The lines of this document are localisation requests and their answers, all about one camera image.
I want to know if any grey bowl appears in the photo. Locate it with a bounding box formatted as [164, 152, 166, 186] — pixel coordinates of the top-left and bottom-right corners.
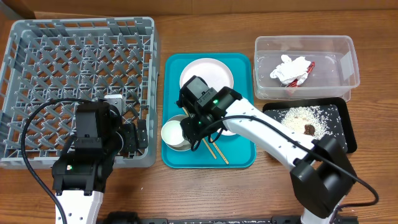
[166, 114, 191, 151]

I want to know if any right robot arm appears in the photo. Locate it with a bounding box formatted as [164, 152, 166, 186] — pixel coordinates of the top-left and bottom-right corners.
[177, 76, 355, 223]

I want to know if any red snack wrapper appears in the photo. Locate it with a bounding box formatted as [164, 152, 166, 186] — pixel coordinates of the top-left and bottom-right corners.
[286, 62, 315, 88]

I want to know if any brown food scrap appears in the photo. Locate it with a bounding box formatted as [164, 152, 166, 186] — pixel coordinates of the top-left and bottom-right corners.
[304, 124, 315, 136]

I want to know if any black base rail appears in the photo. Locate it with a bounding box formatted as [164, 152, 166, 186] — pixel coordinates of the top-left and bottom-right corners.
[102, 211, 360, 224]

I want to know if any small pink bowl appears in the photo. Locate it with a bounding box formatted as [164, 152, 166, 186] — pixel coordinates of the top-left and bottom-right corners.
[218, 129, 235, 136]

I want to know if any white napkin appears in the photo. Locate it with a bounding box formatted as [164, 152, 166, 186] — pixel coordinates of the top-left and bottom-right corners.
[269, 55, 311, 85]

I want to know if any large white plate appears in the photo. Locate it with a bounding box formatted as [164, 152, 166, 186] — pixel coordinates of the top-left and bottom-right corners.
[179, 58, 234, 91]

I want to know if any teal serving tray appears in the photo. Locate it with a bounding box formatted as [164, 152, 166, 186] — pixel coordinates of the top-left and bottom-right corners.
[161, 53, 256, 169]

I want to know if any black waste tray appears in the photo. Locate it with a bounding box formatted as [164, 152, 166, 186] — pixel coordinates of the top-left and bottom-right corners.
[262, 97, 358, 154]

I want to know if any grey plastic dish rack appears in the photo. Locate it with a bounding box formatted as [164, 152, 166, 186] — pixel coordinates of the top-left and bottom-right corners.
[1, 17, 160, 169]

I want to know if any clear plastic bin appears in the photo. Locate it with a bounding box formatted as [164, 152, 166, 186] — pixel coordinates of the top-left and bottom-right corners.
[253, 35, 360, 101]

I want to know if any white cup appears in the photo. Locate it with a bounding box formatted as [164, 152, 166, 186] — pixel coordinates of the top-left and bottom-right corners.
[161, 120, 185, 147]

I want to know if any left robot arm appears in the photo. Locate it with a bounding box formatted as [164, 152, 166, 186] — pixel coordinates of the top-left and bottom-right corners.
[52, 101, 148, 223]

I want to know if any wooden chopstick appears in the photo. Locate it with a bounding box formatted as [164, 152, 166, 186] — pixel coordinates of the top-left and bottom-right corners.
[212, 142, 229, 165]
[182, 107, 217, 159]

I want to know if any pile of rice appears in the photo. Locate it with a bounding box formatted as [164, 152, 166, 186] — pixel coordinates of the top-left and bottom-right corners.
[264, 105, 346, 144]

